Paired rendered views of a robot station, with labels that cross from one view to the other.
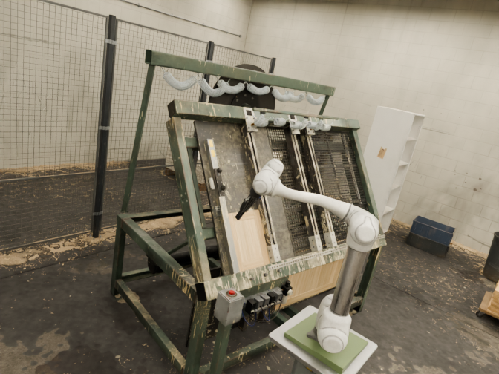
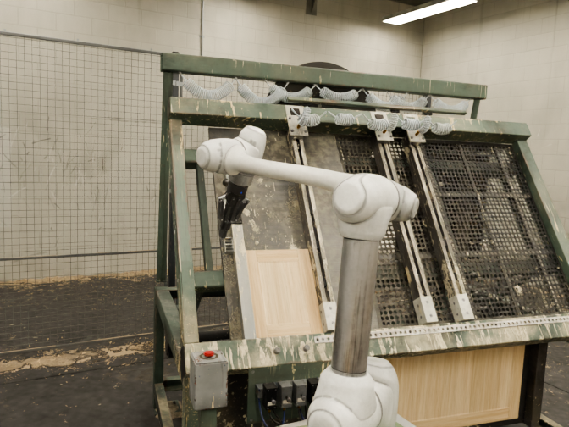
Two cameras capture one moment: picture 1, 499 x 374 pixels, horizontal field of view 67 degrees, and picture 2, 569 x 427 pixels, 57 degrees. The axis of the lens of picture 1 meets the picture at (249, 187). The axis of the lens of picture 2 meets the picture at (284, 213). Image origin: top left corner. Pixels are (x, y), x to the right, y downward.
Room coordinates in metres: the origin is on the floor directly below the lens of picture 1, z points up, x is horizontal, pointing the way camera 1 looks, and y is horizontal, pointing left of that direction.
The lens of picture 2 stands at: (0.41, -1.01, 1.67)
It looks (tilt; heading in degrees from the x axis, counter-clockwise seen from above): 7 degrees down; 25
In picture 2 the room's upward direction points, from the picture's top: 2 degrees clockwise
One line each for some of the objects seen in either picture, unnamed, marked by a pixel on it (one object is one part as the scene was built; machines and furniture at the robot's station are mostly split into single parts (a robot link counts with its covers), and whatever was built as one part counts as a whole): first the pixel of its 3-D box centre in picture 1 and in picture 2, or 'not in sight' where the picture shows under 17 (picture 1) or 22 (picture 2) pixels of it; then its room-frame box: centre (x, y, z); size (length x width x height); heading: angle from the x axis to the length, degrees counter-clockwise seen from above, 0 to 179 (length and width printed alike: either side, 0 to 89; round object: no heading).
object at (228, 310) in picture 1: (229, 306); (207, 379); (1.95, -0.02, 0.84); 0.12 x 0.12 x 0.18; 44
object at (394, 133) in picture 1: (382, 171); not in sight; (6.17, -2.12, 1.03); 0.61 x 0.58 x 2.05; 144
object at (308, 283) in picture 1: (313, 271); (453, 378); (3.20, -0.75, 0.53); 0.90 x 0.02 x 0.55; 134
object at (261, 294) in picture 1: (268, 302); (311, 396); (2.31, -0.29, 0.69); 0.50 x 0.14 x 0.24; 134
